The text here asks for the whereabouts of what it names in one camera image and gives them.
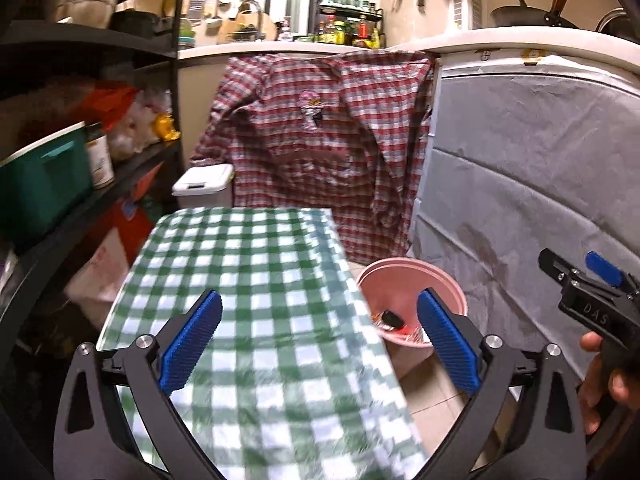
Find white plastic bags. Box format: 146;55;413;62
107;87;173;161

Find teal storage box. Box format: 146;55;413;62
0;121;93;241

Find red plaid shirt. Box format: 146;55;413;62
191;50;436;266

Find black metal shelf rack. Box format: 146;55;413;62
0;0;193;461

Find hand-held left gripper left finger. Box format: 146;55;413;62
52;289;223;480

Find grey cloth cover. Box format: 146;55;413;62
407;57;640;386

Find white printed bag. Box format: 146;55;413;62
65;227;131;326

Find spice rack with bottles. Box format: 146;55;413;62
317;0;386;50

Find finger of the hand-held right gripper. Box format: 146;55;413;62
538;248;640;301
585;251;640;292

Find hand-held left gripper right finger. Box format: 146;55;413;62
415;287;587;480

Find pink plastic bin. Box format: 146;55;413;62
356;257;468;348

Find white kitchen counter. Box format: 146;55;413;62
177;25;640;68

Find glass jar with label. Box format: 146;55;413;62
84;122;115;189

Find green checked tablecloth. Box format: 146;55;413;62
95;206;426;480

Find red cardboard box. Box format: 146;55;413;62
107;160;166;261

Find metal faucet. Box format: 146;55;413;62
235;0;266;41

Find person's right hand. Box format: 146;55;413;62
577;332;640;436

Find orange plastic bag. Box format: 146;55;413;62
75;82;138;126

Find white lidded bin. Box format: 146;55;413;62
171;162;236;209

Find yellow figurine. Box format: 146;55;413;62
154;112;181;142

